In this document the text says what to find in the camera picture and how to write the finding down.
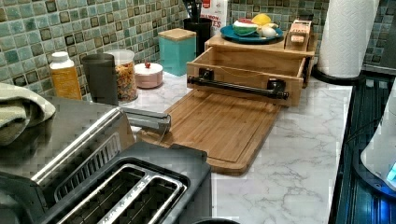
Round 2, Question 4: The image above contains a bamboo cutting board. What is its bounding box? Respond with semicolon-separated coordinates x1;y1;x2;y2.
138;90;281;176

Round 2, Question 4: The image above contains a yellow toy lemon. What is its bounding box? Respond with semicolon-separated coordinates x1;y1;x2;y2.
251;13;272;26

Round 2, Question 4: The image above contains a blue plate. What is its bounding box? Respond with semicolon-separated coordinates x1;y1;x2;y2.
220;25;283;44

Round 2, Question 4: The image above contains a stainless steel toaster oven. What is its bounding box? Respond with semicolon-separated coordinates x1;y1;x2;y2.
1;97;171;187

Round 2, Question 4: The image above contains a toy watermelon slice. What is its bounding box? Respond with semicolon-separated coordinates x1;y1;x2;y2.
233;18;258;36

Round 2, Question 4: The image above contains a wooden drawer with black handle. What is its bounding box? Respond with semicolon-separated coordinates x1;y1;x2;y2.
187;46;308;106

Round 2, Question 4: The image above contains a wooden drawer cabinet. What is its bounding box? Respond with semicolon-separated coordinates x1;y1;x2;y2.
205;33;318;89

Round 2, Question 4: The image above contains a dark grey cup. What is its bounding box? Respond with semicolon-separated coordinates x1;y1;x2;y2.
82;53;119;105

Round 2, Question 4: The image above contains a teal canister with bamboo lid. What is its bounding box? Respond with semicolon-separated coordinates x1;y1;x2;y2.
159;28;196;76

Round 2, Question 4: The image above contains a black two-slot toaster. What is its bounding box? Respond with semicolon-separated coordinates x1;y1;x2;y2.
1;142;212;224

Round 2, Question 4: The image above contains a clear pasta jar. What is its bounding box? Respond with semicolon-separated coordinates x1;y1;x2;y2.
107;49;138;102

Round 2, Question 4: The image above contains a pink dish with white lid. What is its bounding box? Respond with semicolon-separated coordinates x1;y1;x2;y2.
134;63;163;89

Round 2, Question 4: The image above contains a tea bag box holder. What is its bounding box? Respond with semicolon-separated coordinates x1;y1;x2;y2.
284;20;312;51

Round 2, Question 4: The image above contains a red and white box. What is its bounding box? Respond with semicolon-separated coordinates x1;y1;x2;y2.
201;0;228;35

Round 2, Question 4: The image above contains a black utensil holder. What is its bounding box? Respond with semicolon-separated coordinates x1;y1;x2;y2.
183;18;212;56

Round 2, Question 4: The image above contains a white paper towel roll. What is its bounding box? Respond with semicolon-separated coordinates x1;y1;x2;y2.
312;0;380;86

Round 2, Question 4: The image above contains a toy garlic bulb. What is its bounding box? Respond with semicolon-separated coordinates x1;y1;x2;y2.
257;23;278;37

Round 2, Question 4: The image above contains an orange bottle with white cap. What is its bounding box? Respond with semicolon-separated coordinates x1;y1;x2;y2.
49;51;82;100

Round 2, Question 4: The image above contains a beige folded towel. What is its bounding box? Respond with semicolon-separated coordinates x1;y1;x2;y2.
0;83;56;146

